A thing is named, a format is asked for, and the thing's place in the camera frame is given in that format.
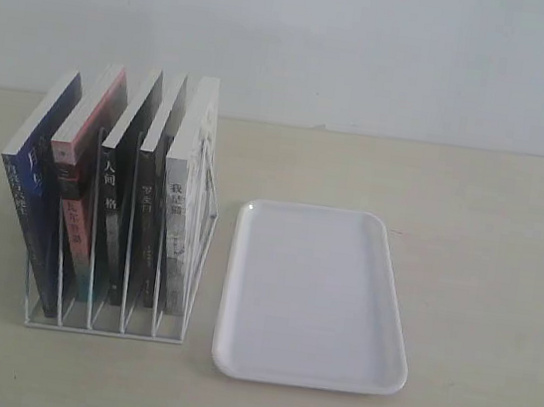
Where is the white grey cat book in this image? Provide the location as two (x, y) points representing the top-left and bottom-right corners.
(165, 77), (221, 316)

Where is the dark thin book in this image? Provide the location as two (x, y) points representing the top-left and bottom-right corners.
(135, 74), (189, 307)

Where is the black spine book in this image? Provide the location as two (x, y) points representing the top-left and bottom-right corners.
(93, 70), (163, 305)

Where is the white plastic tray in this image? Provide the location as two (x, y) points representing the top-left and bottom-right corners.
(211, 199), (409, 396)

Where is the blue moon book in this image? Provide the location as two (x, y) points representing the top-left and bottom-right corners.
(1, 71), (82, 317)

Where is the white wire book rack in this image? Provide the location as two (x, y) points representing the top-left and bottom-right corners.
(25, 140), (219, 344)

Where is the red spine book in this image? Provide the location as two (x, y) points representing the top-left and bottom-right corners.
(51, 64), (128, 303)

